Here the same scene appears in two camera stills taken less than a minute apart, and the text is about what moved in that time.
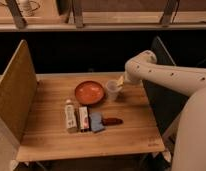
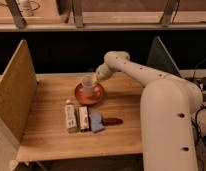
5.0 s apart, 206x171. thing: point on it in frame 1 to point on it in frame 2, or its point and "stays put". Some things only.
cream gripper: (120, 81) to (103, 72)
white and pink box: (83, 117) stays put
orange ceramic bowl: (89, 92) stays put
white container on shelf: (27, 7) stays put
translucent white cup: (113, 89) to (87, 83)
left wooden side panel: (16, 94) stays put
